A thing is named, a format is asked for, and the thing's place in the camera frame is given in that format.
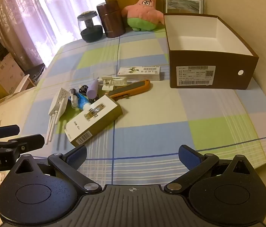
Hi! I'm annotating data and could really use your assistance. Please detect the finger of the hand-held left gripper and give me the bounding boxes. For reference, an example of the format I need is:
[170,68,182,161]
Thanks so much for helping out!
[0,134,45,161]
[0,125,20,139]

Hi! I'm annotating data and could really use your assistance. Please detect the white plastic clip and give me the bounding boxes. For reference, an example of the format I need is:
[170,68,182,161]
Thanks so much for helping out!
[99,76,130,91]

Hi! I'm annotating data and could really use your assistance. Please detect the white and gold carton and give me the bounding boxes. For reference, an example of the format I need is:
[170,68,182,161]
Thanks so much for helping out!
[64,95,123,147]

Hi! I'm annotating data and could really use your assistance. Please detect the pink star plush toy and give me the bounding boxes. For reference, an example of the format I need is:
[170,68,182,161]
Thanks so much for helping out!
[123,0,165,32]

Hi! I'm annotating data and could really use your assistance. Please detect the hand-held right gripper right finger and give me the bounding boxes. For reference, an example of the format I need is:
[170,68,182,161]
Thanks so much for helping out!
[164,144,256,192]

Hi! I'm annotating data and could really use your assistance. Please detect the cardboard boxes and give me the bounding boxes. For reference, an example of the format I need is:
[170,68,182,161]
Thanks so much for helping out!
[0,52,26,98]

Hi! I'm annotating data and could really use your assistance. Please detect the white bird print medicine box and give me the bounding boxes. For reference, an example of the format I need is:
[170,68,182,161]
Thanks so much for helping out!
[117,67,161,82]

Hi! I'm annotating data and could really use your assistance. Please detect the orange utility knife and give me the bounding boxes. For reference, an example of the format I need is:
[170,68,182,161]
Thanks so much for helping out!
[109,79,151,100]

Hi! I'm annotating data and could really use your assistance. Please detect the brown cardboard box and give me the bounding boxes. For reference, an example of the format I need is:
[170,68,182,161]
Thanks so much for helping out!
[164,14,259,90]

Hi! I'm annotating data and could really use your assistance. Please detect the brown cylindrical canister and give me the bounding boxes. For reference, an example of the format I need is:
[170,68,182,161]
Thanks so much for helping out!
[97,0,126,38]

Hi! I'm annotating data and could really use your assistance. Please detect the pink lace curtain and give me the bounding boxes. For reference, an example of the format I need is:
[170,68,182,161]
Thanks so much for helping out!
[0,0,105,70]

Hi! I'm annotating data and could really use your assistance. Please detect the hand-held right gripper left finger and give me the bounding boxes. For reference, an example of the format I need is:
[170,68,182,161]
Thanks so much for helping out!
[11,145,102,193]

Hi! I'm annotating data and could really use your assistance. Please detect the framed picture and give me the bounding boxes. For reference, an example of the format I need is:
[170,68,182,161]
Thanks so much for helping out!
[163,0,205,15]

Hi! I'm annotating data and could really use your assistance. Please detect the blue packet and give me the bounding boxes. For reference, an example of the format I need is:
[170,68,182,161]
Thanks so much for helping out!
[73,91,93,110]

